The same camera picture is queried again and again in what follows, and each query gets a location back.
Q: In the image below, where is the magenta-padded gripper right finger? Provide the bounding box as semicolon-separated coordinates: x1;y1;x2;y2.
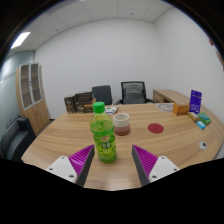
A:
131;143;181;187

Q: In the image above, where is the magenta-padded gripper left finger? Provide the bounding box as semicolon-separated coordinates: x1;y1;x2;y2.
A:
46;143;96;188

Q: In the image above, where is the green drink bottle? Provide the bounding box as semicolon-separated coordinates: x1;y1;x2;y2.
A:
89;101;118;165

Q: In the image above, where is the flat round red coaster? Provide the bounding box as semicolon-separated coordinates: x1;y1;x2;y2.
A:
147;122;165;135

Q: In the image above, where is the round grey table grommet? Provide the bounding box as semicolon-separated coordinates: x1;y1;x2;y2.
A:
198;140;209;151

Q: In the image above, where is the white and brown cup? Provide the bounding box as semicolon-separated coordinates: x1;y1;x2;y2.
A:
112;112;131;137

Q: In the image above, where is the small light blue box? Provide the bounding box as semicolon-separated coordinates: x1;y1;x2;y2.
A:
195;119;207;131

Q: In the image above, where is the dark grey armchair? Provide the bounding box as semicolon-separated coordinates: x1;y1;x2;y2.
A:
0;116;37;164

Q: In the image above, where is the small dark brown box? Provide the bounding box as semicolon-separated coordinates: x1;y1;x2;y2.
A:
63;95;78;115

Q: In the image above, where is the small yellow box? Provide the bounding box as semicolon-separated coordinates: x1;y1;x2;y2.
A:
186;111;201;123

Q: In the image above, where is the orange-brown box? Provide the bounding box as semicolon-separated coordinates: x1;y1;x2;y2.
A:
171;102;191;117

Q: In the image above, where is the green flat box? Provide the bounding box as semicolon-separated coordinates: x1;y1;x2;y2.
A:
196;111;213;127

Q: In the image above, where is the black box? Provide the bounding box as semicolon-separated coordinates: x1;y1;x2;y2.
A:
74;91;94;114

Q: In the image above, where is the green and white leaflet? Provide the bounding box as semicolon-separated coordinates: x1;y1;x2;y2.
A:
104;105;120;115

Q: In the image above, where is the wooden side desk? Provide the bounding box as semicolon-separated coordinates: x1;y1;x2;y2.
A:
152;88;192;105

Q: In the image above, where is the purple upright box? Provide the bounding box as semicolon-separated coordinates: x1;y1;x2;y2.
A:
188;89;203;115

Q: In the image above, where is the wooden cabinet with glass doors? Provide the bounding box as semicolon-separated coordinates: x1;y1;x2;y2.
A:
15;62;51;136

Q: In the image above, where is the black mesh office chair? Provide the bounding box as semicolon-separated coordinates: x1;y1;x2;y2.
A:
114;80;155;106

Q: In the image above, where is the black padded office chair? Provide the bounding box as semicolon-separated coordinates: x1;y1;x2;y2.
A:
90;84;115;107

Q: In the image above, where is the long ceiling light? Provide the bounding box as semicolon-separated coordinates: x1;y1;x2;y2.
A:
10;31;32;51

